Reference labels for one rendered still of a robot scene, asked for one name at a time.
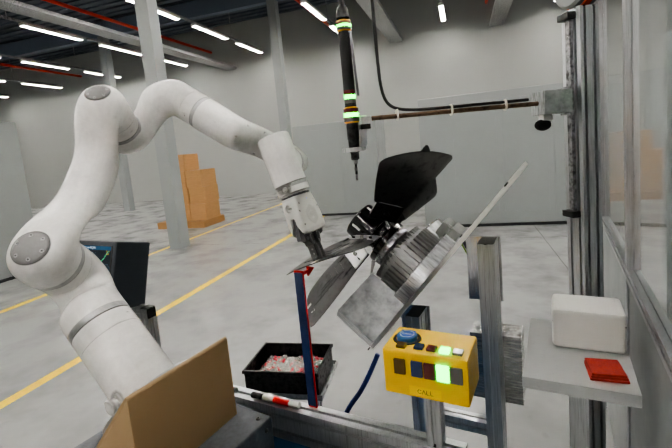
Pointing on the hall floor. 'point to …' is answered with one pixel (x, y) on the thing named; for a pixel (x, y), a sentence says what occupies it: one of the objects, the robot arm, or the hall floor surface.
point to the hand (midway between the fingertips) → (316, 251)
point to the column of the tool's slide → (586, 183)
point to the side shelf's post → (577, 422)
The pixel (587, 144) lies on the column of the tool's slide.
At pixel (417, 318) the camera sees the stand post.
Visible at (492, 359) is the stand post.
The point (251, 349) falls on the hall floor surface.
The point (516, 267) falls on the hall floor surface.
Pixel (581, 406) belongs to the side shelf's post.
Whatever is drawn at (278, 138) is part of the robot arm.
